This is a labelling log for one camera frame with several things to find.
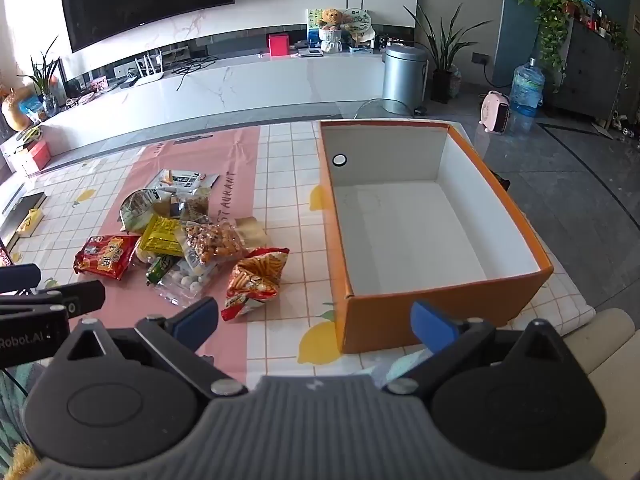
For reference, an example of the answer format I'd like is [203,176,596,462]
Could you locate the pink space heater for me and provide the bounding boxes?
[478,90,511,134]

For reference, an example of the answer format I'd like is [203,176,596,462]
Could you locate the long leaf potted plant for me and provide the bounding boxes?
[404,4,493,104]

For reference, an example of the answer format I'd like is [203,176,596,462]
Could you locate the green white chip bag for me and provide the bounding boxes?
[118,188,173,233]

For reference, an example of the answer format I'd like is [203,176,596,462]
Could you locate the white wifi router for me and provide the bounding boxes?
[133,52,167,87]

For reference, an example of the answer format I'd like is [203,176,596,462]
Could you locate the dark grey dresser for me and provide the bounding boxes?
[542,17,629,121]

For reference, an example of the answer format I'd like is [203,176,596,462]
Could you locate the clear packet brown snack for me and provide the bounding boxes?
[170,187,213,221]

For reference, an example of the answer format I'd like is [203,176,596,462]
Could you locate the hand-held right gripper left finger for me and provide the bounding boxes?
[50,296,248,400]

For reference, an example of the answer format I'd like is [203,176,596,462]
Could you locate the red orange fries bag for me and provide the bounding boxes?
[221,246,291,322]

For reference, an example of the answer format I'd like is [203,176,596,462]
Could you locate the round paper fan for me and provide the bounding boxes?
[345,8,374,37]

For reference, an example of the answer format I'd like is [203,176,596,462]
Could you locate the white marble tv console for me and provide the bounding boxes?
[0,51,433,181]

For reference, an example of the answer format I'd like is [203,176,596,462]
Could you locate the blue water jug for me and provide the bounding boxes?
[507,58,545,134]

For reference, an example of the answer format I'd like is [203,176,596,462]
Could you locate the clear packet white balls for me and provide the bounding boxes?
[155,257,221,308]

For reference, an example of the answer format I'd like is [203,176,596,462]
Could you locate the white stick snack packet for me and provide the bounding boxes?
[150,169,221,196]

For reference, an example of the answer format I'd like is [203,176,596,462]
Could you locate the yellow snack packet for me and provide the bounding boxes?
[137,215,187,257]

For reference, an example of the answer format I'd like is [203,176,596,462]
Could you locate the black wall television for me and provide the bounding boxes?
[59,0,236,53]

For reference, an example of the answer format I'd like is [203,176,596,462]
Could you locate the orchid leaf plant glass vase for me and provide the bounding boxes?
[17,35,64,112]

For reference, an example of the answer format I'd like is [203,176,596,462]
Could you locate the blue green picture card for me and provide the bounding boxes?
[306,8,326,43]

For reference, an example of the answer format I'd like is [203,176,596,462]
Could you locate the teal striped blanket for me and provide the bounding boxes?
[0,360,51,466]

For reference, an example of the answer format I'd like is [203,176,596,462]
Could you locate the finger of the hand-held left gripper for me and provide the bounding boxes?
[0,280,106,318]
[0,264,42,293]

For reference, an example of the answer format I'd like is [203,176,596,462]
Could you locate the clear bag orange nuts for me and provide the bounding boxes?
[182,222,248,266]

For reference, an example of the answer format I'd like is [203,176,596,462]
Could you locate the small tan snack packet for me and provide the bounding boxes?
[235,216,271,248]

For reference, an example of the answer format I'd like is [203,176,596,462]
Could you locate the black cables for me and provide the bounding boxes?
[172,55,219,92]

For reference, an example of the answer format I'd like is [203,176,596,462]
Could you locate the red storage box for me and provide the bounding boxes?
[7,140,52,176]

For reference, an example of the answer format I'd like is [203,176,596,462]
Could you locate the pink table runner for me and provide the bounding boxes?
[100,126,262,386]

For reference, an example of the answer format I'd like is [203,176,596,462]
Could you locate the silver trash can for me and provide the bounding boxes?
[382,44,429,113]

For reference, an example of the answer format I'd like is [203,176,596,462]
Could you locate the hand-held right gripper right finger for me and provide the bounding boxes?
[382,301,581,397]

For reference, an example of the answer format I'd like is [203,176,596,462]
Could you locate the trailing ivy plant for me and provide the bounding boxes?
[487,0,583,93]

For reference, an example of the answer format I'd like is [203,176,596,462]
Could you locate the beige cushion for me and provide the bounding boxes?
[586,307,640,480]

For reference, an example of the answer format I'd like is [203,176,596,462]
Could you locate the orange gourd figure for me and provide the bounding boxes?
[0,85,33,133]

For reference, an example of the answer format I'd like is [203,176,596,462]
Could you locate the row of small bottles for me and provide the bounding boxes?
[579,0,618,37]

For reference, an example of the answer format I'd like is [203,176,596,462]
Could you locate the small green snack packet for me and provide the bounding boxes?
[146,255,183,283]

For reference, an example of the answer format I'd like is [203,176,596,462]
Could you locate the red snack packet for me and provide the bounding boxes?
[74,234,142,281]

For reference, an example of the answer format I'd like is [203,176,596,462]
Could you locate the orange cardboard box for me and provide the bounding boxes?
[317,119,555,355]

